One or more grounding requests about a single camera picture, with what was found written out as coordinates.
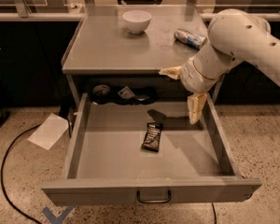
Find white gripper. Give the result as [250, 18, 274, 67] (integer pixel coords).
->
[159, 57, 223, 124]

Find black rxbar chocolate wrapper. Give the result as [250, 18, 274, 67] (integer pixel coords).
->
[141, 122, 162, 152]

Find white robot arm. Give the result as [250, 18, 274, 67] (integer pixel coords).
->
[160, 8, 280, 124]

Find grey cabinet counter unit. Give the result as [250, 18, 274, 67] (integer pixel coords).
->
[61, 4, 233, 109]

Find dark clutter behind drawer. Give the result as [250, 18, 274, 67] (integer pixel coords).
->
[91, 84, 158, 105]

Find grey open top drawer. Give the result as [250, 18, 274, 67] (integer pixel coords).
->
[42, 96, 261, 206]

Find crumpled silver blue snack bag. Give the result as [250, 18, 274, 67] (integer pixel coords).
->
[174, 28, 207, 49]

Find white tag card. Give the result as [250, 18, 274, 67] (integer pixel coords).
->
[118, 86, 135, 100]

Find white ceramic bowl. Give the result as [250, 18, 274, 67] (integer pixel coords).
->
[122, 10, 152, 34]

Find white paper sheet on floor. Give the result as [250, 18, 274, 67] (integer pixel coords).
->
[28, 113, 68, 150]

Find blue tape floor mark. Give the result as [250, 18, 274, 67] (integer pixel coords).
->
[42, 206, 74, 224]

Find black metal drawer handle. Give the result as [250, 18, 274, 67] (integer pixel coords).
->
[136, 190, 172, 204]

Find black cable under drawer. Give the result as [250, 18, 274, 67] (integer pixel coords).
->
[211, 202, 217, 224]

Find black floor cable left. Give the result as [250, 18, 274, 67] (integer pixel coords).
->
[0, 123, 43, 224]

